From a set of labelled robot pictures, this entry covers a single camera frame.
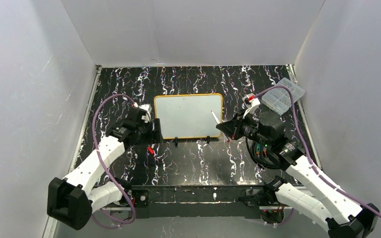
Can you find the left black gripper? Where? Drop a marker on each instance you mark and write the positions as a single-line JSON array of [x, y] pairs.
[[157, 130]]

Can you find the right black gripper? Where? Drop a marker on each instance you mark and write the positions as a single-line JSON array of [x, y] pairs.
[[237, 127]]

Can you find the red marker cap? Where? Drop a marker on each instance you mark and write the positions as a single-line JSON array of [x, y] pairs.
[[150, 150]]

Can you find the red white marker pen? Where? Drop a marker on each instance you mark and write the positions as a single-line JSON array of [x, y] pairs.
[[217, 122]]

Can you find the yellow framed whiteboard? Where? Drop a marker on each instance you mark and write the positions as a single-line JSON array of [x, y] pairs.
[[188, 116]]

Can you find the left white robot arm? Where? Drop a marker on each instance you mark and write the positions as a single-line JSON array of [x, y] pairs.
[[88, 177]]

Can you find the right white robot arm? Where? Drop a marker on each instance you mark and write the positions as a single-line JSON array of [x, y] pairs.
[[338, 215]]

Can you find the orange green sensor plug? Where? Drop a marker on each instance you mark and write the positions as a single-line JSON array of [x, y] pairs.
[[258, 150]]

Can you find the clear plastic compartment box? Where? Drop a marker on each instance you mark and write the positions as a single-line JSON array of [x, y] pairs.
[[278, 99]]

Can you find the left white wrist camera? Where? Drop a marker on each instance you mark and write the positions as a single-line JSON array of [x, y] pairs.
[[146, 108]]

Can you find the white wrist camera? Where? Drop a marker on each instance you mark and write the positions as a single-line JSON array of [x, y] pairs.
[[251, 103], [146, 108]]

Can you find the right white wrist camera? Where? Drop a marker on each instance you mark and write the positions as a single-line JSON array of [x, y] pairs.
[[251, 103]]

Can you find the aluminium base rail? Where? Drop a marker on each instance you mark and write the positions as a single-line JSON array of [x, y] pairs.
[[186, 201]]

